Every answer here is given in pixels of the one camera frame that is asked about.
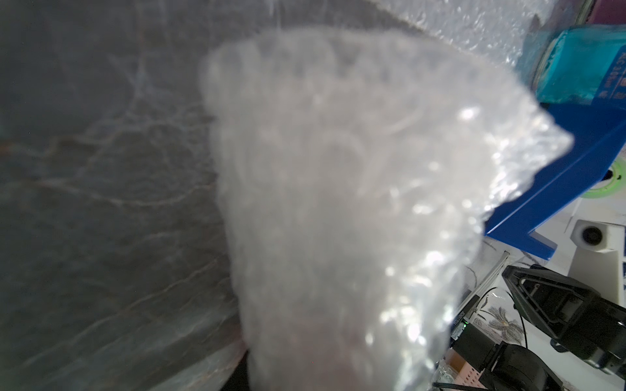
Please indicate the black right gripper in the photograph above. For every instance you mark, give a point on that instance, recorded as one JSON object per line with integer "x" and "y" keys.
{"x": 593, "y": 329}

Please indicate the blue tape dispenser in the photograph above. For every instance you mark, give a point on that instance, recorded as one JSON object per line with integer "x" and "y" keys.
{"x": 599, "y": 135}

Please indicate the blue glass bottle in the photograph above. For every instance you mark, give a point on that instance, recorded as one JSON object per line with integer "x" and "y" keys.
{"x": 584, "y": 65}

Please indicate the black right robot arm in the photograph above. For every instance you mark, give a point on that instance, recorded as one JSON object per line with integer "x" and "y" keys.
{"x": 514, "y": 367}

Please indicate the bubble wrap sheet stack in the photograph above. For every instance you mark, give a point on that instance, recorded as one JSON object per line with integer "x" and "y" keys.
{"x": 494, "y": 29}

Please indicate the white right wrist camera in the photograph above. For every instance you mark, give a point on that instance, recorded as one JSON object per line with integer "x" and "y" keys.
{"x": 599, "y": 258}

